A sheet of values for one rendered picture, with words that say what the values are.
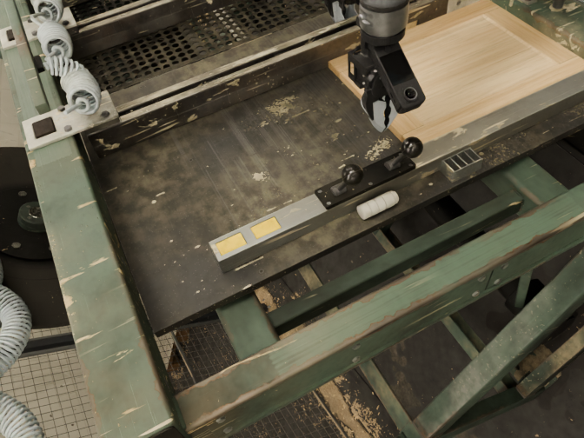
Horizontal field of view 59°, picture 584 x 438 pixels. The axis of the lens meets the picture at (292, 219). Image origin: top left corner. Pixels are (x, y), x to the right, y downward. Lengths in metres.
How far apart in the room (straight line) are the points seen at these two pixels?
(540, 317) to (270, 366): 0.94
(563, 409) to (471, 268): 1.71
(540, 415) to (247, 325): 1.88
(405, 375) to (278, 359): 2.27
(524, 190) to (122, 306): 0.80
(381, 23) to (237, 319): 0.55
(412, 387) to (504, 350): 1.44
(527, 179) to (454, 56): 0.38
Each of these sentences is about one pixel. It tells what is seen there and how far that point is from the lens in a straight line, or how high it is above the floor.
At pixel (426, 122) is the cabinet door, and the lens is 1.16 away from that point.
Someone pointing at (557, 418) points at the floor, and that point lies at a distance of 2.58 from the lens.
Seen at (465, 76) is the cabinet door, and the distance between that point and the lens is 1.29.
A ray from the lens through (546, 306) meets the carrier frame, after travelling 1.55.
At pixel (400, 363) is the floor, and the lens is 3.05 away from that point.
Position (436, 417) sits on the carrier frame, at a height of 0.79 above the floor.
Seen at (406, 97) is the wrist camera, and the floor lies 1.52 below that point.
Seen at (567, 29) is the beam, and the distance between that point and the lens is 1.43.
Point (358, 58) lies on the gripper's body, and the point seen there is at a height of 1.53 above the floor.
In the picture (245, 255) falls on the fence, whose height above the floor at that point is 1.67.
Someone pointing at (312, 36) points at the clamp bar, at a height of 1.35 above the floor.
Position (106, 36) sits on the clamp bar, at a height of 1.71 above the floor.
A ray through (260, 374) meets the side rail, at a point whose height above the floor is 1.74.
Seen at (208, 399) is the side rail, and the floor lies 1.81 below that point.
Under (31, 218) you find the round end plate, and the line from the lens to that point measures 1.73.
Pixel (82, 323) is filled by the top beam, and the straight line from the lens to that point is 0.86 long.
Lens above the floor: 2.14
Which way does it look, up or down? 36 degrees down
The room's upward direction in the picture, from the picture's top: 93 degrees counter-clockwise
